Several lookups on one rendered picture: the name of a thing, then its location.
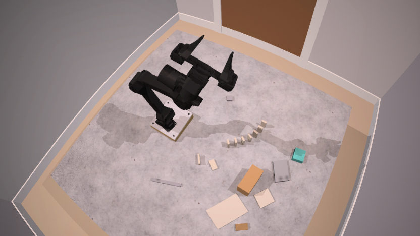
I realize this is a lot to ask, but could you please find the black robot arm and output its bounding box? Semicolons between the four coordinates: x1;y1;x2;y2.
128;64;209;132

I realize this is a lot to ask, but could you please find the teal cube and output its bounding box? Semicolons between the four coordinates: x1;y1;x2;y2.
291;148;306;163

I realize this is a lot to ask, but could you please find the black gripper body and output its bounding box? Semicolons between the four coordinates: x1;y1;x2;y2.
170;43;238;92

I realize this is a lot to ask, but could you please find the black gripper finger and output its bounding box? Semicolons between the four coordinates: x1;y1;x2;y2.
220;52;234;83
178;35;205;59

